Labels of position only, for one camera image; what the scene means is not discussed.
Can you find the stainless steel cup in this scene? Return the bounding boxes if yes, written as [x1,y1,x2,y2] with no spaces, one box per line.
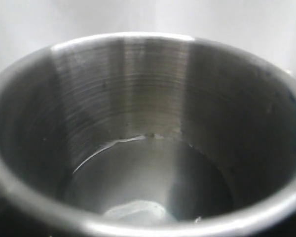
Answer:
[0,32,296,237]

